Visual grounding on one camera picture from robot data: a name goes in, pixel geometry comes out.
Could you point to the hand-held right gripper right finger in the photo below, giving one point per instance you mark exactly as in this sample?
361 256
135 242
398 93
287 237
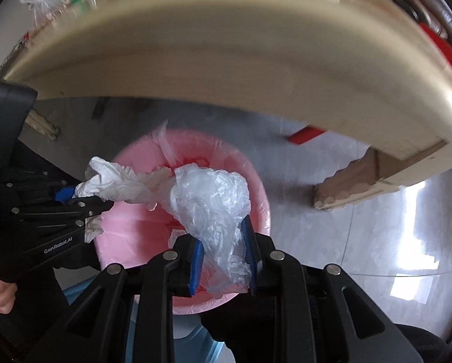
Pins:
248 253

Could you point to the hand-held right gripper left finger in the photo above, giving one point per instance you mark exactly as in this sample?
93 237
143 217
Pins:
193 268

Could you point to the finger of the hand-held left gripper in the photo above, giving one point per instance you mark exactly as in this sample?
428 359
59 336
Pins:
65 194
78 210

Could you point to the white tissue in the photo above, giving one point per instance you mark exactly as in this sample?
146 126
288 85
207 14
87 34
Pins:
120 183

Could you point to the pink-lined trash bin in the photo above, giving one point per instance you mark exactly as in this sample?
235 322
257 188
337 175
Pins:
135 242

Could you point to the person's left hand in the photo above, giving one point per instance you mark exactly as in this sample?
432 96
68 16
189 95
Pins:
0 295

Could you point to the clear plastic bag with contents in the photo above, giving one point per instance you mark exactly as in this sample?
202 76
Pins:
42 5

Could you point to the beige wooden table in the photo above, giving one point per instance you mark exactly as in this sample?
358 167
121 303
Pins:
210 64

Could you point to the red plastic stool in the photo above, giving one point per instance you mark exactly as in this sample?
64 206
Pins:
443 49

